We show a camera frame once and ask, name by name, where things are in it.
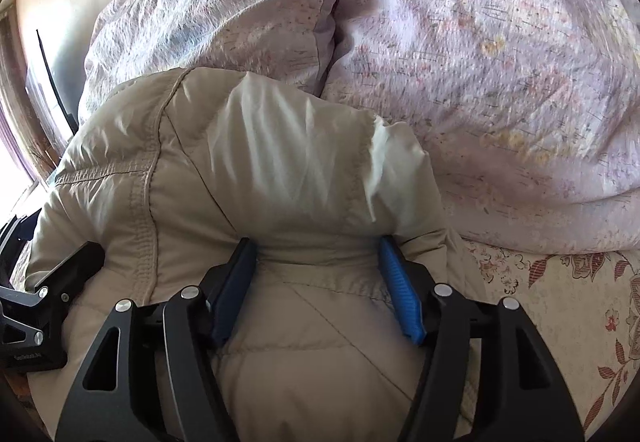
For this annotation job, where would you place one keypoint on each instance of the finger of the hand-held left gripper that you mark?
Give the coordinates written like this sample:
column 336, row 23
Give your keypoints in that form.
column 17, row 232
column 70, row 272

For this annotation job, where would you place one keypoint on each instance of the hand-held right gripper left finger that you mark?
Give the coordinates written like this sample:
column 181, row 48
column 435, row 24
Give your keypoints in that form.
column 235, row 292

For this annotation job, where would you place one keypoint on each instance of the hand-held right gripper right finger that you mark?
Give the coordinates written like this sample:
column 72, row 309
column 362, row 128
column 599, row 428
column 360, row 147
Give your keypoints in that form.
column 400, row 287

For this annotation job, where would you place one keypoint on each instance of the beige puffer jacket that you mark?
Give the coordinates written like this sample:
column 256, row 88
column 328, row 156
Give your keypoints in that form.
column 250, row 172

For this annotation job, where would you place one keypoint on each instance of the brown purple curtain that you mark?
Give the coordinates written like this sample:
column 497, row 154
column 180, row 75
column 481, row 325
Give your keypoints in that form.
column 25, row 112

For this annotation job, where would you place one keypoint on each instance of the black flat screen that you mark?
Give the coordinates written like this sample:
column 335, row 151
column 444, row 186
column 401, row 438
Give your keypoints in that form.
column 63, row 105

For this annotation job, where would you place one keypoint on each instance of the floral bed sheet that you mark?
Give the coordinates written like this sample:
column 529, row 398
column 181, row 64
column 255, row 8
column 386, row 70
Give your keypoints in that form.
column 560, row 302

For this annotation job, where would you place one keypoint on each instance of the lilac patterned pillow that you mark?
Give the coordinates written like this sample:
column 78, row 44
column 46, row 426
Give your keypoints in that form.
column 200, row 12
column 475, row 72

